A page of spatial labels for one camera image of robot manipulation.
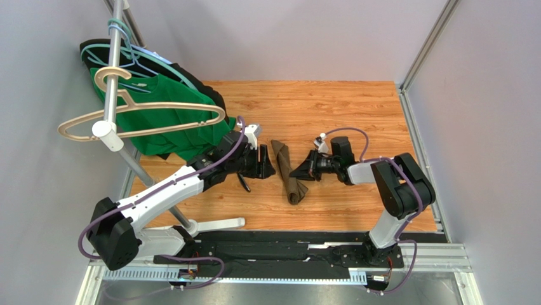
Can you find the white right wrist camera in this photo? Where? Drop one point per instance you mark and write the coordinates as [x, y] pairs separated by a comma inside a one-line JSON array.
[[320, 144]]

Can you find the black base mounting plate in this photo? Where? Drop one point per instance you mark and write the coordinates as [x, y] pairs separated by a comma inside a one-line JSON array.
[[274, 253]]

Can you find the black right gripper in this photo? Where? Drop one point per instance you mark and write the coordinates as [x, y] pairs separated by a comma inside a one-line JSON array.
[[314, 164]]

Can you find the aluminium frame rail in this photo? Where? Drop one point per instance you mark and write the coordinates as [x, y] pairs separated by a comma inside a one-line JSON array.
[[326, 264]]

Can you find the green t-shirt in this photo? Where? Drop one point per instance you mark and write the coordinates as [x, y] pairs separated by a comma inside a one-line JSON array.
[[185, 143]]

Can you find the beige plastic hanger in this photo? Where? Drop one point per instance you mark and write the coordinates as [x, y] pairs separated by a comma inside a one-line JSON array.
[[144, 107]]

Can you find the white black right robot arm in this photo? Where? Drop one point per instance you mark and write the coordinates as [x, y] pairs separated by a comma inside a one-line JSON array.
[[404, 189]]

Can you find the silver clothes rack pole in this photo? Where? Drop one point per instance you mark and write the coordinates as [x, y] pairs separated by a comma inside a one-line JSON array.
[[116, 9]]

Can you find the teal plastic hanger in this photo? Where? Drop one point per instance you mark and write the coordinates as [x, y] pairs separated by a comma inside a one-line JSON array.
[[160, 61]]

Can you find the black garment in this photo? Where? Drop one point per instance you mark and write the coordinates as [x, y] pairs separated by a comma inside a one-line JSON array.
[[144, 63]]

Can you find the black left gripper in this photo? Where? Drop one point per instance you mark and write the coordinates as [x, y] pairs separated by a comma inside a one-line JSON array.
[[260, 169]]

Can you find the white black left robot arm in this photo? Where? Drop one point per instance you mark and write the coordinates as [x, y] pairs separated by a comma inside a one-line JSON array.
[[118, 230]]

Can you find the brown cloth napkin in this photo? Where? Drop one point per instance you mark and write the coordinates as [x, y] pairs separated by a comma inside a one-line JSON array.
[[295, 190]]

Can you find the white rack base foot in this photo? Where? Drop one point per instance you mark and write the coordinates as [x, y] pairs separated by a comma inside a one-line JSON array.
[[170, 233]]

